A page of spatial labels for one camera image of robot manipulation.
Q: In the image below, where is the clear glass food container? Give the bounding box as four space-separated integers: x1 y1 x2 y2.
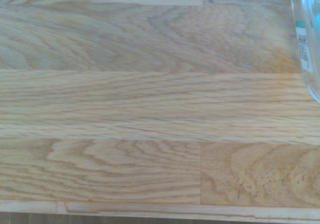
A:
289 0 320 104

